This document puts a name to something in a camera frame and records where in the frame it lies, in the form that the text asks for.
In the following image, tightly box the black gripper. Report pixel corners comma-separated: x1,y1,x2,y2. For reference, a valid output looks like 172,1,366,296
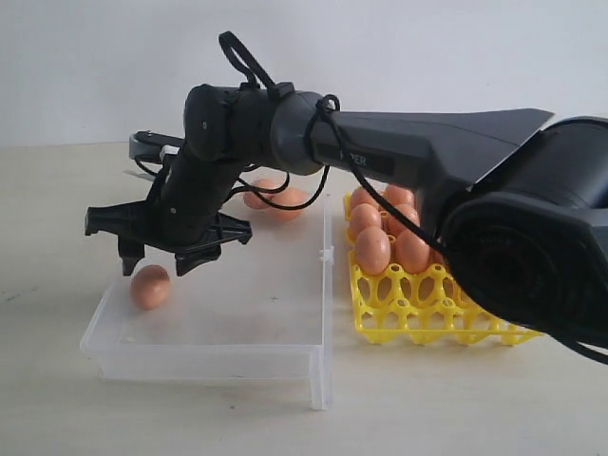
85,142,253,276

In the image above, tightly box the brown egg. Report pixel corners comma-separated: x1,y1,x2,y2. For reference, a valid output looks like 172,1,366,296
429,250,445,264
350,187,379,210
383,184,416,208
354,226,391,276
129,265,172,311
389,203,422,237
269,187,308,221
394,229,430,274
349,203,382,238
242,178,279,210

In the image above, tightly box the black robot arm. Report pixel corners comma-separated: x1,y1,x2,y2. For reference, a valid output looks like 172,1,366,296
85,84,607,355

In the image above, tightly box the clear plastic box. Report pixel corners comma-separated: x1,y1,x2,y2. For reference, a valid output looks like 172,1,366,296
80,197,333,410

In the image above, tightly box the yellow plastic egg tray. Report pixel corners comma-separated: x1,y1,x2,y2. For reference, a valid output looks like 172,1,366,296
342,187,547,347

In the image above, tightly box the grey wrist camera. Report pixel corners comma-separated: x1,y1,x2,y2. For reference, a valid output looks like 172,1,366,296
128,130,183,164

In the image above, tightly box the black cable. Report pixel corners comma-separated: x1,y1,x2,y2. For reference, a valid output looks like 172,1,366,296
125,30,608,367

